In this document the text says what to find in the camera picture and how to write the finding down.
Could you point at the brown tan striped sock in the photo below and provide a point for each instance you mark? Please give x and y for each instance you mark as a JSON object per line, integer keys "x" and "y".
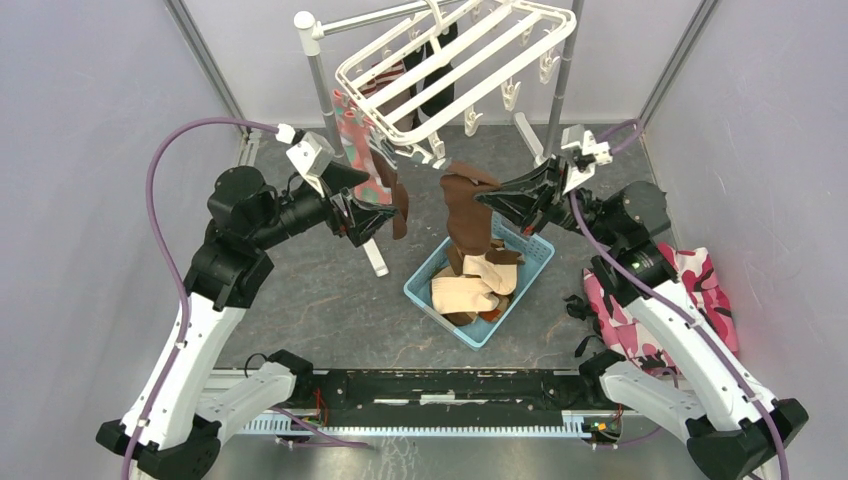
{"x": 498, "y": 253}
{"x": 478, "y": 287}

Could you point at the white sock drying rack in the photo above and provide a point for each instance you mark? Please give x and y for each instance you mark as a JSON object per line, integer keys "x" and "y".
{"x": 546, "y": 34}

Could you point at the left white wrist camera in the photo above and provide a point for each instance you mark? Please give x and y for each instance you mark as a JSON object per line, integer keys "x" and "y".
{"x": 309, "y": 153}

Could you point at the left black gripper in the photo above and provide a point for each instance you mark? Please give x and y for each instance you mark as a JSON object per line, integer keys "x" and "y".
{"x": 362, "y": 219}

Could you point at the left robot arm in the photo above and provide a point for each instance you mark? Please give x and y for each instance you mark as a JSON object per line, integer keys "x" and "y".
{"x": 172, "y": 432}

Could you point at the grey sock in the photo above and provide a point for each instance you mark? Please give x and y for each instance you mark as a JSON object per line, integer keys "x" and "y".
{"x": 386, "y": 78}

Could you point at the light blue plastic basket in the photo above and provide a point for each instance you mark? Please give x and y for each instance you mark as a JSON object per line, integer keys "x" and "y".
{"x": 537, "y": 254}

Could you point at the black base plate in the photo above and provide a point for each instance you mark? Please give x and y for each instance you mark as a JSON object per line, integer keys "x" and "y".
{"x": 447, "y": 397}

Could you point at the salmon pink sock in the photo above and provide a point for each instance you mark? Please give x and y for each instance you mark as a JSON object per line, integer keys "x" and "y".
{"x": 354, "y": 136}

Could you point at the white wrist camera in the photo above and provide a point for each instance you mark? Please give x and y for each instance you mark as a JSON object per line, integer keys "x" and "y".
{"x": 309, "y": 153}
{"x": 583, "y": 154}

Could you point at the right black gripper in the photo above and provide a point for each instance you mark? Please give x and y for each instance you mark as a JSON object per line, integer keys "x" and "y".
{"x": 532, "y": 198}

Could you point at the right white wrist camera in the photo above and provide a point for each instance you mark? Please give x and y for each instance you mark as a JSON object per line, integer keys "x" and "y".
{"x": 583, "y": 154}

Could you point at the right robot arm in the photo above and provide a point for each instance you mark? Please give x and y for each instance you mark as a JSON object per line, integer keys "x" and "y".
{"x": 729, "y": 422}

